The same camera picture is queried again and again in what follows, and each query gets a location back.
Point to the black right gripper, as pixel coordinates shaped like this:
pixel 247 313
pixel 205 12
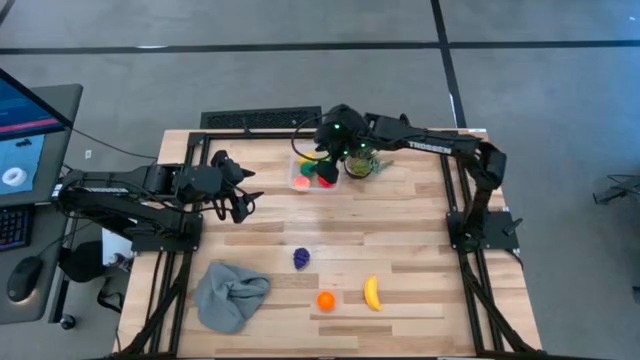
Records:
pixel 327 171

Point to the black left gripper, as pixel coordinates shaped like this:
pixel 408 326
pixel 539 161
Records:
pixel 230 175

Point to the dark green toy pepper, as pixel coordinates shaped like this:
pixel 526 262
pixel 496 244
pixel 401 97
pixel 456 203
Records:
pixel 307 169

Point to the yellow toy lemon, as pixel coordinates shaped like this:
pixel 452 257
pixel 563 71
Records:
pixel 306 157

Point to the peach toy fruit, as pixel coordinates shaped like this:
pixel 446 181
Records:
pixel 301 183

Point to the purple toy grapes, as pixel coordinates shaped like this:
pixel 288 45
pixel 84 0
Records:
pixel 301 258

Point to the orange toy pumpkin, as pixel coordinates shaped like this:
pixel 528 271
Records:
pixel 325 301

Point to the yellow toy banana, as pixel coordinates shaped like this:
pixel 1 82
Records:
pixel 371 295

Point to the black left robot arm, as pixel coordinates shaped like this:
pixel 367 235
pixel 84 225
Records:
pixel 125 180

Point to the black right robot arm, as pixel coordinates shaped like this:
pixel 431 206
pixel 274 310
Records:
pixel 430 142

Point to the clear plastic tupperware container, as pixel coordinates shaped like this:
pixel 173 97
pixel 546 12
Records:
pixel 291 172

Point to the potted succulent plant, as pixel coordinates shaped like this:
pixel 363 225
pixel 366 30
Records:
pixel 360 166

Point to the black floor vent grille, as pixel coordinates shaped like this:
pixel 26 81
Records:
pixel 260 117

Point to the grey cloth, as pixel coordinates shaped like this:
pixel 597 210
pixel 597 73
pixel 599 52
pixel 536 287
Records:
pixel 230 297

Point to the desk monitor with blue screen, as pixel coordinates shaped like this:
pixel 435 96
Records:
pixel 20 150

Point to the dark grey desk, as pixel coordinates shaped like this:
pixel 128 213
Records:
pixel 40 300

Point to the black keyboard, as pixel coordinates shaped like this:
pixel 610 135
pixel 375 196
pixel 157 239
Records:
pixel 14 227

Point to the black computer mouse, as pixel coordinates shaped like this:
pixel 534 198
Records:
pixel 24 278

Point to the black aluminium table frame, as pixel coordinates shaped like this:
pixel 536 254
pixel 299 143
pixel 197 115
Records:
pixel 250 135

